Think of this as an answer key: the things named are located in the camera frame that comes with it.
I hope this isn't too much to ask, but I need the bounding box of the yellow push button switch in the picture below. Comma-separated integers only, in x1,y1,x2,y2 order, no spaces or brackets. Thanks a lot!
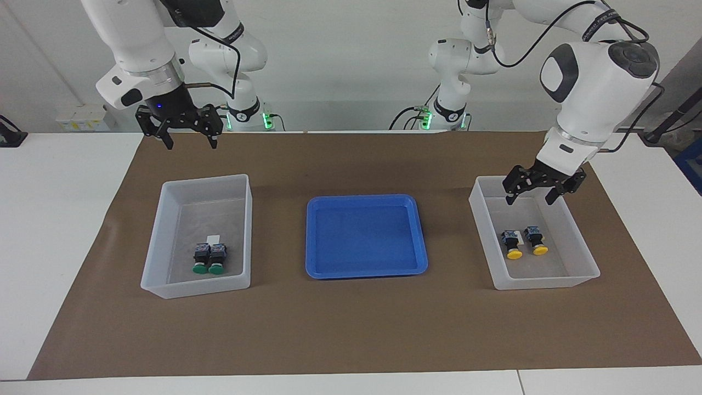
500,230,523,260
524,225,549,256

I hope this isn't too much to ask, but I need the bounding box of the green push button switch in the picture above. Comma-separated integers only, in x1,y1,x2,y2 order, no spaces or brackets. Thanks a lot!
192,244,211,274
208,244,228,275

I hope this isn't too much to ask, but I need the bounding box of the translucent white plastic box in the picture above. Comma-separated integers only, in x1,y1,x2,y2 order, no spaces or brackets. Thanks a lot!
469,176,601,290
140,174,253,300

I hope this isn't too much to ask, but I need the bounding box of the white power strip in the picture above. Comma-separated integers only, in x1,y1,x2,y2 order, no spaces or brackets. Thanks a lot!
55,103,111,132

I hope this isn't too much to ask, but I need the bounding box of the black pole stand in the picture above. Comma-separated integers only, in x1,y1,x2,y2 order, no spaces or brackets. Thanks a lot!
642,91,702,144

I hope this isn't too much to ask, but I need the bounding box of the blue crate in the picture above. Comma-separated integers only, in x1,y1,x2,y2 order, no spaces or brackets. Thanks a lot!
673,137,702,196

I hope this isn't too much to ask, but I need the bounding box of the blue plastic tray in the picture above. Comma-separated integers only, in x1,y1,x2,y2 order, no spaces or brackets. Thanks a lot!
305,194,429,280

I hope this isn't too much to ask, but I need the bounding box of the black flat stand foot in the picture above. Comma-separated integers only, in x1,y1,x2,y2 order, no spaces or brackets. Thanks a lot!
0,114,28,148

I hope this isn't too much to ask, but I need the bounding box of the brown table mat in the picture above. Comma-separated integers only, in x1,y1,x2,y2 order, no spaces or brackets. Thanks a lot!
27,131,702,381

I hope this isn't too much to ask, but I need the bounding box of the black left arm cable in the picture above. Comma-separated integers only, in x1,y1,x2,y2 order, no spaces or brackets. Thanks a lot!
483,0,667,154

